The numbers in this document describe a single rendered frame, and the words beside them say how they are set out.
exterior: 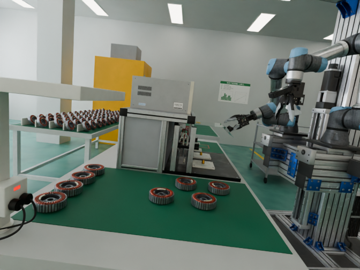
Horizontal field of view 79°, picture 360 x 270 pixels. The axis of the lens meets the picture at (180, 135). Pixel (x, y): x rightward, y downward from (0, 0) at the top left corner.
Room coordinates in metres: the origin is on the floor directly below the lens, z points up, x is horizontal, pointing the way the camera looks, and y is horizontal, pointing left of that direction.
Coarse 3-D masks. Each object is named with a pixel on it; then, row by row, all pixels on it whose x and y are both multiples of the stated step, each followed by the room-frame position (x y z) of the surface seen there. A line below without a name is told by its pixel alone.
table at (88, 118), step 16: (64, 112) 3.02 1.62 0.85; (80, 112) 3.43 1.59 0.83; (96, 112) 3.73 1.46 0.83; (112, 112) 4.12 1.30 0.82; (16, 128) 2.24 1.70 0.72; (32, 128) 2.23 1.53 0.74; (48, 128) 2.29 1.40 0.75; (96, 128) 2.63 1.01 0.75; (112, 128) 2.86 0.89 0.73; (16, 144) 2.27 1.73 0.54; (96, 144) 4.45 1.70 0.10; (16, 160) 2.27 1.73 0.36; (48, 160) 2.85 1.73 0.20; (32, 176) 2.27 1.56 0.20
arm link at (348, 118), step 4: (356, 36) 1.29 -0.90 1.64; (356, 40) 1.28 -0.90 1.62; (352, 44) 1.29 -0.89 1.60; (356, 44) 1.27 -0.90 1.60; (352, 48) 1.30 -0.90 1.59; (356, 48) 1.28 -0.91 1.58; (356, 52) 1.30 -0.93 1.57; (356, 100) 1.26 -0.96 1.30; (356, 104) 1.25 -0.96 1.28; (352, 108) 1.26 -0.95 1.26; (356, 108) 1.23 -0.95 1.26; (348, 112) 1.29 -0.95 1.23; (352, 112) 1.25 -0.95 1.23; (356, 112) 1.23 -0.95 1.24; (344, 116) 1.29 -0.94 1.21; (348, 116) 1.27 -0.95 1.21; (352, 116) 1.25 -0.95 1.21; (356, 116) 1.23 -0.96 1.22; (344, 120) 1.29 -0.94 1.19; (348, 120) 1.27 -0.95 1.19; (352, 120) 1.24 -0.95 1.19; (356, 120) 1.22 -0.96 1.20; (344, 124) 1.30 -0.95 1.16; (348, 124) 1.27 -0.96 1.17; (352, 124) 1.25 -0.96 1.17; (356, 124) 1.23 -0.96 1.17; (348, 128) 1.30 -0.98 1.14; (352, 128) 1.26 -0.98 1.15; (356, 128) 1.24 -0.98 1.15
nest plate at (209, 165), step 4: (196, 160) 1.54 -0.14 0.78; (192, 164) 1.42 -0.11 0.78; (196, 164) 1.43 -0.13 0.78; (200, 164) 1.44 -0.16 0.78; (204, 164) 1.45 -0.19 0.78; (208, 164) 1.47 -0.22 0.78; (212, 164) 1.48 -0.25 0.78; (204, 168) 1.41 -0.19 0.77; (208, 168) 1.40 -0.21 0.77; (212, 168) 1.40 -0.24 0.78
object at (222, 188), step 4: (208, 184) 1.09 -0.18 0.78; (212, 184) 1.09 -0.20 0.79; (216, 184) 1.12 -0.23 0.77; (220, 184) 1.12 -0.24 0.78; (224, 184) 1.11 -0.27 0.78; (208, 188) 1.08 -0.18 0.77; (212, 188) 1.06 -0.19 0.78; (216, 188) 1.05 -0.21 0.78; (220, 188) 1.05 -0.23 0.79; (224, 188) 1.05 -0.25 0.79; (228, 188) 1.07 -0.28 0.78; (212, 192) 1.05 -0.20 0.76; (216, 192) 1.04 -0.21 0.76; (220, 192) 1.04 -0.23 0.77; (224, 192) 1.05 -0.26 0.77; (228, 192) 1.06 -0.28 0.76
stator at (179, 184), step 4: (176, 180) 1.10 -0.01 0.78; (180, 180) 1.11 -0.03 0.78; (184, 180) 1.13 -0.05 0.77; (188, 180) 1.13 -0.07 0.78; (192, 180) 1.11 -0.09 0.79; (176, 184) 1.08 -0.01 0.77; (180, 184) 1.06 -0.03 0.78; (184, 184) 1.05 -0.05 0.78; (188, 184) 1.05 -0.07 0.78; (192, 184) 1.06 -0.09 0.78; (196, 184) 1.09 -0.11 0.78; (180, 188) 1.06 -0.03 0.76; (184, 188) 1.06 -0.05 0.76; (188, 188) 1.06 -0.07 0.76; (192, 188) 1.06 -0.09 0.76
